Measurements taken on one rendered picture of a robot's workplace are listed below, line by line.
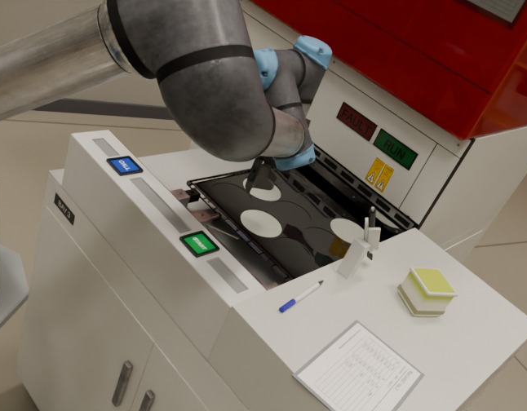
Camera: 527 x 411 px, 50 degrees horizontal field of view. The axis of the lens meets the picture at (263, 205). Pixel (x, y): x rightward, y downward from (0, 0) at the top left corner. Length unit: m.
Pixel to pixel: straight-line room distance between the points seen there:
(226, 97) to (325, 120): 0.94
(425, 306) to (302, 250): 0.30
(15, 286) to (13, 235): 1.37
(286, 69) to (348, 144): 0.52
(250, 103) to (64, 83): 0.23
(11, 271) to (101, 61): 0.55
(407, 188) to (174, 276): 0.64
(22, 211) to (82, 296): 1.25
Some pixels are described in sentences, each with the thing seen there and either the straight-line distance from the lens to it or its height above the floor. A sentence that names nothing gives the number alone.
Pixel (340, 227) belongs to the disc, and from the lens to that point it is 1.42.
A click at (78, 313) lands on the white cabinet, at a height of 0.57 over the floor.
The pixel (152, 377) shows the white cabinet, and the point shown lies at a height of 0.65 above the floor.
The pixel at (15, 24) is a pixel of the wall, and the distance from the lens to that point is 3.13.
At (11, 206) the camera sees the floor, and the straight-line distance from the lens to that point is 2.62.
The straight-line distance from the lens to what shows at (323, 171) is 1.55.
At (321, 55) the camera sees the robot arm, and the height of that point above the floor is 1.31.
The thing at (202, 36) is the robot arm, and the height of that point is 1.42.
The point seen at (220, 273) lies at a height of 0.96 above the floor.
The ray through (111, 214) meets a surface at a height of 0.88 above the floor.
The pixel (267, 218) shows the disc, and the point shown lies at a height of 0.90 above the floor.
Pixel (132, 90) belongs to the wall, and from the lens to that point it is 3.42.
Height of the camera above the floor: 1.61
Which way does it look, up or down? 32 degrees down
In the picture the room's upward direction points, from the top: 23 degrees clockwise
